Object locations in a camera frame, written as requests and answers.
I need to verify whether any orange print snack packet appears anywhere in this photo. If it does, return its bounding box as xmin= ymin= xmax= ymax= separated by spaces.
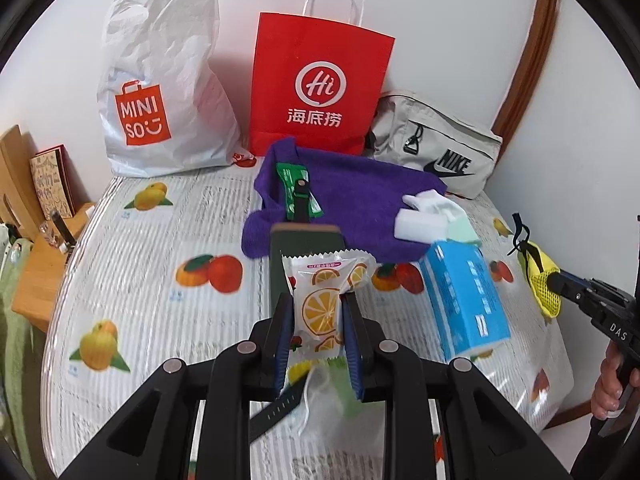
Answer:
xmin=281 ymin=252 xmax=377 ymax=357

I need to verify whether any red paper shopping bag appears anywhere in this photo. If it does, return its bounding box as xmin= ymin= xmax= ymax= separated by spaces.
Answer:
xmin=248 ymin=0 xmax=396 ymax=157

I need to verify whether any fruit print tablecloth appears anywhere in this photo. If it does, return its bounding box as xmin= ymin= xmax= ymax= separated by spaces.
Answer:
xmin=41 ymin=160 xmax=573 ymax=480

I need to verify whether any white sponge block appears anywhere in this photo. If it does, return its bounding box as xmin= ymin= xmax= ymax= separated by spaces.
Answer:
xmin=394 ymin=210 xmax=448 ymax=242

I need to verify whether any clear plastic packet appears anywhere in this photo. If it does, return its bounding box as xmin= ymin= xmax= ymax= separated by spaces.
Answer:
xmin=292 ymin=360 xmax=363 ymax=436

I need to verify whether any dark green tin box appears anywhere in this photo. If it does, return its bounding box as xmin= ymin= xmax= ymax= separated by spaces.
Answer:
xmin=269 ymin=224 xmax=347 ymax=321

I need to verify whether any light green blanket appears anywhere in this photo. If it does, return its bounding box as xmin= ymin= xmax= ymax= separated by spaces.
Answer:
xmin=0 ymin=225 xmax=51 ymax=471

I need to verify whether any person's right hand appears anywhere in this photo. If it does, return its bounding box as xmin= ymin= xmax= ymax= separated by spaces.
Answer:
xmin=590 ymin=344 xmax=631 ymax=417

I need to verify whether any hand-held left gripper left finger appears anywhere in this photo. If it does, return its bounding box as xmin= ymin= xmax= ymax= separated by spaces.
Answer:
xmin=60 ymin=292 xmax=296 ymax=480

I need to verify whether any light green cloth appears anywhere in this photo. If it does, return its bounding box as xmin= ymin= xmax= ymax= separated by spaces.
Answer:
xmin=440 ymin=212 xmax=483 ymax=247

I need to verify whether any brown wooden door frame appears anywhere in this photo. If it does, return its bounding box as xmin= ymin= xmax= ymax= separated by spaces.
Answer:
xmin=492 ymin=0 xmax=561 ymax=136

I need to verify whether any purple towel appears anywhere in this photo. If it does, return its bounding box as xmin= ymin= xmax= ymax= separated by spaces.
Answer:
xmin=241 ymin=138 xmax=447 ymax=264

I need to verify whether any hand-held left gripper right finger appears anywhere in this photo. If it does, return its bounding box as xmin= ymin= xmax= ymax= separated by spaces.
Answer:
xmin=340 ymin=292 xmax=573 ymax=480

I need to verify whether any wooden headboard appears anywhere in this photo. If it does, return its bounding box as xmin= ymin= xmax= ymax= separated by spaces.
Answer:
xmin=0 ymin=125 xmax=46 ymax=226

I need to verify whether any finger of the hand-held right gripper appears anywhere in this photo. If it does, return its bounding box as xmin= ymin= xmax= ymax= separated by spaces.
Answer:
xmin=547 ymin=269 xmax=596 ymax=311

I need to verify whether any yellow mesh bag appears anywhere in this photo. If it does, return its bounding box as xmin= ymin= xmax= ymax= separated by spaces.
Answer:
xmin=507 ymin=212 xmax=563 ymax=318

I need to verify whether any black stick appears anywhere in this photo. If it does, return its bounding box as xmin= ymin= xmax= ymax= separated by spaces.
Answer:
xmin=50 ymin=210 xmax=76 ymax=253

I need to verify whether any green snack packet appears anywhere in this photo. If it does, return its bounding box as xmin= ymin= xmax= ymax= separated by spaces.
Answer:
xmin=275 ymin=161 xmax=325 ymax=221

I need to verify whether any wooden nightstand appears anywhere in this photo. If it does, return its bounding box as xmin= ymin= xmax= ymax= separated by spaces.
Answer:
xmin=11 ymin=202 xmax=96 ymax=333

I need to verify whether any blue tissue pack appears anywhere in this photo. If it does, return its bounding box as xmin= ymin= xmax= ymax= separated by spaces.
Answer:
xmin=417 ymin=240 xmax=512 ymax=361

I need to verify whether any white plastic shopping bag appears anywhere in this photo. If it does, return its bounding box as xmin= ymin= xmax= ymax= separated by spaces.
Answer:
xmin=96 ymin=0 xmax=241 ymax=178

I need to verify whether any brown patterned notebook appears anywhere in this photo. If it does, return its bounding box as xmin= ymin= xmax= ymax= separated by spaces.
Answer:
xmin=29 ymin=146 xmax=77 ymax=220

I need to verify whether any black watch band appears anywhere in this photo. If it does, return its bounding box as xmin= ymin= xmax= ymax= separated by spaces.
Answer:
xmin=248 ymin=379 xmax=308 ymax=444

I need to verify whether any grey waist bag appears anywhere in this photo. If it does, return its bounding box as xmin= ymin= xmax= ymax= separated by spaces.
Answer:
xmin=367 ymin=91 xmax=503 ymax=201

